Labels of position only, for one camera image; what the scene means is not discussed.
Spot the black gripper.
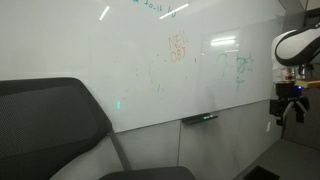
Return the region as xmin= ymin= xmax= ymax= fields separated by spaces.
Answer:
xmin=269 ymin=82 xmax=310 ymax=126

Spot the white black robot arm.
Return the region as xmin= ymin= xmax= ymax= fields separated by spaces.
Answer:
xmin=269 ymin=21 xmax=320 ymax=126

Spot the dark wooden door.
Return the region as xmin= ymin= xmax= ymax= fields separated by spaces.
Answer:
xmin=281 ymin=9 xmax=320 ymax=150

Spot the black floor mat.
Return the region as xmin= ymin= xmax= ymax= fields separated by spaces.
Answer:
xmin=244 ymin=166 xmax=280 ymax=180

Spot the black mesh office chair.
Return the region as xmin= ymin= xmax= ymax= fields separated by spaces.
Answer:
xmin=0 ymin=77 xmax=197 ymax=180

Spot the white wall outlet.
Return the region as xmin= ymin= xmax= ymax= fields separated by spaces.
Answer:
xmin=266 ymin=122 xmax=271 ymax=132

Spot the white wall whiteboard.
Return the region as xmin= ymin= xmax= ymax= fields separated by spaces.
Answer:
xmin=0 ymin=0 xmax=285 ymax=132

